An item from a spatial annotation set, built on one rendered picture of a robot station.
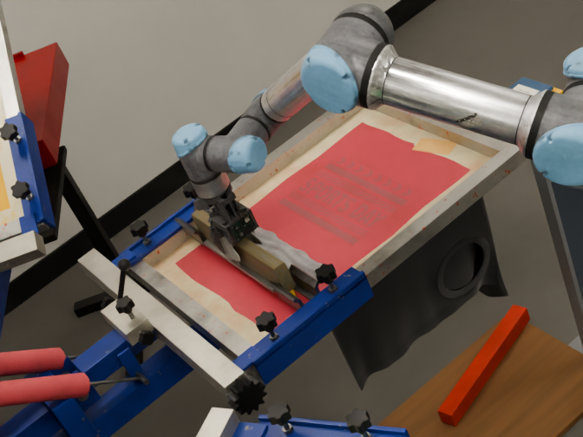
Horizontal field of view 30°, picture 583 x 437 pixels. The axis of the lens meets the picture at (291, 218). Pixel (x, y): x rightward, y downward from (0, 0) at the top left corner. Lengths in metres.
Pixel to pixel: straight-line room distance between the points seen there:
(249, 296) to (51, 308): 2.13
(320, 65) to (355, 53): 0.06
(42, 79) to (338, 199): 1.21
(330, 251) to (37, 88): 1.28
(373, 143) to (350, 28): 0.84
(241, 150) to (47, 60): 1.47
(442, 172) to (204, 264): 0.59
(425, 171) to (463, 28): 2.51
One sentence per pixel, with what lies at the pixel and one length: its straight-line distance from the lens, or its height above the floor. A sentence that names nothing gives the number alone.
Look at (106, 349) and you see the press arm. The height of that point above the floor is 1.04.
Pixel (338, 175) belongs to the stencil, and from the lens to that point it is 2.64.
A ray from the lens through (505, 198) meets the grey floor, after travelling 3.95.
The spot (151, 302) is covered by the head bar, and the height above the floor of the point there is 1.04.
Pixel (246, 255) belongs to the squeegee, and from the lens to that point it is 2.37.
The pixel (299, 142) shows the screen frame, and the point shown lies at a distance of 2.76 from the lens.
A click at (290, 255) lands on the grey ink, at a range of 2.45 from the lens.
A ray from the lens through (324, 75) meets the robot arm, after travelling 1.85.
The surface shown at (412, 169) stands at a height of 0.96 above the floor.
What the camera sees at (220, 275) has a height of 0.96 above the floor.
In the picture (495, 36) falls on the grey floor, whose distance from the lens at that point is 4.87.
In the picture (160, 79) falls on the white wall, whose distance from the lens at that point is 4.54.
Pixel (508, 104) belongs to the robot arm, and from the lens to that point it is 1.80.
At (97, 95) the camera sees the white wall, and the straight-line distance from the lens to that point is 4.43.
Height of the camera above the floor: 2.43
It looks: 35 degrees down
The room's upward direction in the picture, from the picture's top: 25 degrees counter-clockwise
